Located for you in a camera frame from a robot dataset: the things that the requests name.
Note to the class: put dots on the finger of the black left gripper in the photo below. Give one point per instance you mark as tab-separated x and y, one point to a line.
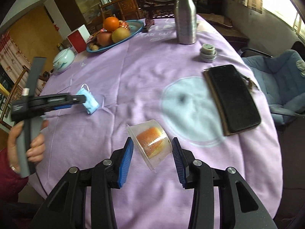
78	99

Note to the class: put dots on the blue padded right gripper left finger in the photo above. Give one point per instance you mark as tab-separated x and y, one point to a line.
65	205

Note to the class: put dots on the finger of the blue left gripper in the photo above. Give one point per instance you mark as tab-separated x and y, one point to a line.
62	107

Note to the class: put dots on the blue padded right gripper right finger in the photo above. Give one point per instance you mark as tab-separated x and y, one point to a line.
240	207

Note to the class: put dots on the blue face mask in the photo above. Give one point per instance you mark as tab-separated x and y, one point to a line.
91	104

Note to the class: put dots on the orange fruit jelly cup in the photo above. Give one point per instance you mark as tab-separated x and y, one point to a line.
151	141

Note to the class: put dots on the person's left hand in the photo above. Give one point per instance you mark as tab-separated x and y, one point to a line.
34	154

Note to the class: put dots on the wooden chair left side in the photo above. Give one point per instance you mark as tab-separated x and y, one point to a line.
13	95

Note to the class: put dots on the wooden chair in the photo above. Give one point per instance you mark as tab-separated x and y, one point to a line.
122	9
13	95

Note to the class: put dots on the white ceramic lidded jar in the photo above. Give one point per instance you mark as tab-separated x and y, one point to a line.
63	60

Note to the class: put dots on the walnuts on plate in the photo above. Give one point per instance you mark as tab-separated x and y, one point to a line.
93	47

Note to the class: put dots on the floral pink curtain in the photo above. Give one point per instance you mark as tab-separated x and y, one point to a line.
12	59

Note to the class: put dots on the red and white box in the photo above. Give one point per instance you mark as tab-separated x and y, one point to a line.
78	38

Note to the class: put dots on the red apple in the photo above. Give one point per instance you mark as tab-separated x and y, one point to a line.
104	39

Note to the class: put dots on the purple tablecloth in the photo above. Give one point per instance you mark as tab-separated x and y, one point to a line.
152	76

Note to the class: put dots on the orange fruit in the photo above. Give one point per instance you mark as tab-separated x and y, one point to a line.
111	24

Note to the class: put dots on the red snack packet on plate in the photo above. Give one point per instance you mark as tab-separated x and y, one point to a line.
124	24

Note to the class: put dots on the blue fruit plate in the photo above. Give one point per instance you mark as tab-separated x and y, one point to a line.
136	27

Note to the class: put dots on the wooden glass cabinet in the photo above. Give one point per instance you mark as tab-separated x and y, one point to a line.
79	12

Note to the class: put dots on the wooden chair far side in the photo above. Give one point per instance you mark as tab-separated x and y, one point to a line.
122	9

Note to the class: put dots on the black phone in wallet case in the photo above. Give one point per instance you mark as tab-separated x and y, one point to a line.
236	107

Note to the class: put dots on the steel bottle cap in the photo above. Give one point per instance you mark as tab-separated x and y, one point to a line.
208	53

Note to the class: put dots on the stainless steel bottle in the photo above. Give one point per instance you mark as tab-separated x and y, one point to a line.
185	21

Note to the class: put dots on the blue cushioned chair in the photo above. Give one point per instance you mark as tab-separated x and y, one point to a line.
281	79

